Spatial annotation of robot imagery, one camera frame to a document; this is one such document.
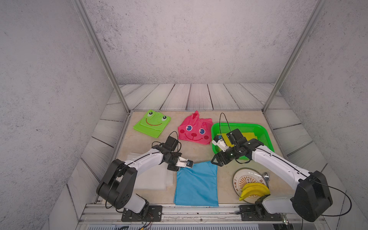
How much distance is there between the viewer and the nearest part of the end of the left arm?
0.69 m

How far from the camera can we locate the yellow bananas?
75cm

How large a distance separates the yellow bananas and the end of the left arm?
300 millimetres
